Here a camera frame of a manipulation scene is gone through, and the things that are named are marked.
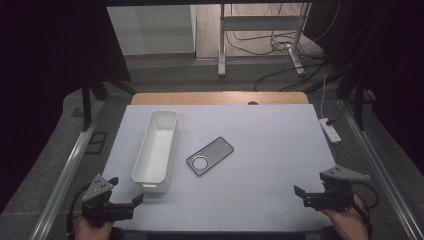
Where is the white metal stand frame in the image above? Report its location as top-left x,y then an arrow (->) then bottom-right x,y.
217,2 -> 313,78

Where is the dark floor plate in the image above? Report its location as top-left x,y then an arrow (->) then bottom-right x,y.
83,131 -> 109,156

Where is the person's left hand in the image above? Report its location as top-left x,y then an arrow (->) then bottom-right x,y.
73,214 -> 116,240

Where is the wooden table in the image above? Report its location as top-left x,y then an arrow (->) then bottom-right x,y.
130,91 -> 310,107

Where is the white plastic bin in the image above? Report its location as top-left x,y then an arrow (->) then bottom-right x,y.
131,110 -> 179,195

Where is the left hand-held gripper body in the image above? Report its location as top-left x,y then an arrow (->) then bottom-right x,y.
80,173 -> 135,228

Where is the grey phone case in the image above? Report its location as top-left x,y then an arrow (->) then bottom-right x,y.
185,136 -> 235,178

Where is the person's right hand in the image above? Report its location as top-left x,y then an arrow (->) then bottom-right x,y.
319,194 -> 370,240

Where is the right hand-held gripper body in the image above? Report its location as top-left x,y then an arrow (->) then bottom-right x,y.
312,164 -> 372,213

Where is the black curtain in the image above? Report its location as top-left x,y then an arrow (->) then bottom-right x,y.
0,0 -> 132,214
303,0 -> 424,168

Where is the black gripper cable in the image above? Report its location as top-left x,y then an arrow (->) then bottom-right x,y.
66,184 -> 94,240
349,181 -> 380,236

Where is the white power strip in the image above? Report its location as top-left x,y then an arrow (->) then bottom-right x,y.
318,117 -> 343,145

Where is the tangle of black cables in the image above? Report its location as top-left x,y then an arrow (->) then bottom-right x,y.
224,2 -> 341,93

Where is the black stand leg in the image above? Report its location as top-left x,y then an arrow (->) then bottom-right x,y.
335,75 -> 366,132
81,77 -> 138,133

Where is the black plug cable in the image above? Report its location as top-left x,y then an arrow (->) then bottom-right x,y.
326,99 -> 346,127

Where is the aluminium rail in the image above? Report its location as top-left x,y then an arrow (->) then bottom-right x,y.
29,99 -> 106,240
337,99 -> 424,240

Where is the white power cable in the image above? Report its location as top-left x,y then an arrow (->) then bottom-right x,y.
319,74 -> 330,120

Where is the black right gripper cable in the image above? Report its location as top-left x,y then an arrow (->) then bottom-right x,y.
349,181 -> 380,236

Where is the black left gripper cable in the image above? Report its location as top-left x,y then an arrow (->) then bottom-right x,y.
66,184 -> 94,240

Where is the white table cover sheet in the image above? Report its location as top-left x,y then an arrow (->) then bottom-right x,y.
101,104 -> 337,233

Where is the white cabinet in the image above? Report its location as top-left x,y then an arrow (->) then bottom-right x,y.
106,4 -> 198,57

